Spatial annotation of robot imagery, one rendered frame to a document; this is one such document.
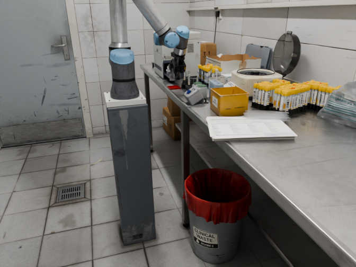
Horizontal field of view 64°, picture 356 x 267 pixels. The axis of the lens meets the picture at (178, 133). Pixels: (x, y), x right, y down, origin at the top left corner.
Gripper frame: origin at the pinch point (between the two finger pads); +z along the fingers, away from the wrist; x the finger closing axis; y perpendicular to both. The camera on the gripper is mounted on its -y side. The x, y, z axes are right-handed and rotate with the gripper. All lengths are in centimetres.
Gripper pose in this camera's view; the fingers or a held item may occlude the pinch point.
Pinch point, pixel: (174, 76)
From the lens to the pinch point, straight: 187.4
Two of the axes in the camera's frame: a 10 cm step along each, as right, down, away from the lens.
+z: -1.3, 6.1, 7.8
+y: 2.6, 7.8, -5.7
